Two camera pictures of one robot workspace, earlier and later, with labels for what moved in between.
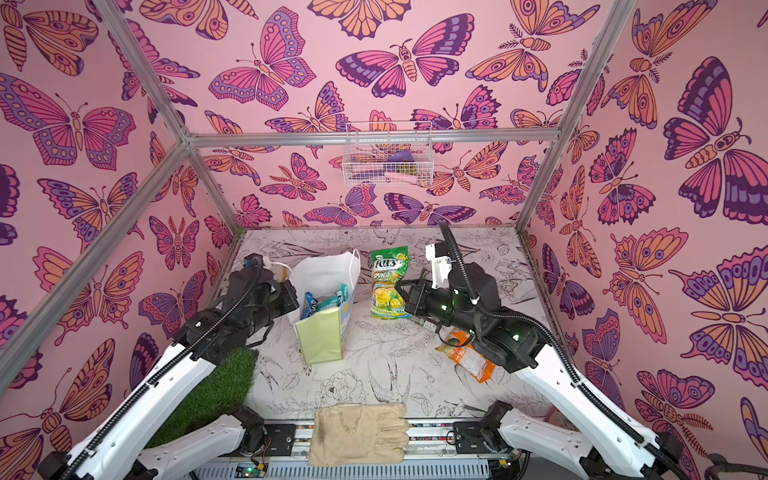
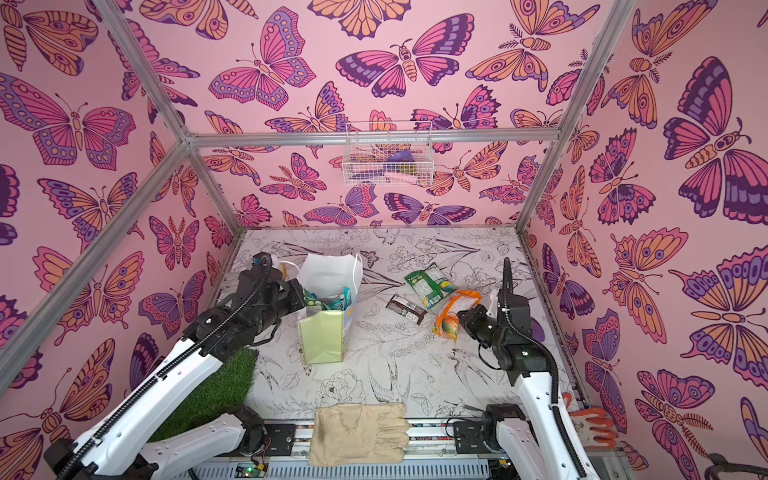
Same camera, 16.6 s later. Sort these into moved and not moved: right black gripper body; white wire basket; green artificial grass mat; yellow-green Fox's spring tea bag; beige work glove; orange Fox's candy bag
Moved: orange Fox's candy bag; yellow-green Fox's spring tea bag; right black gripper body
Not moved: green artificial grass mat; white wire basket; beige work glove
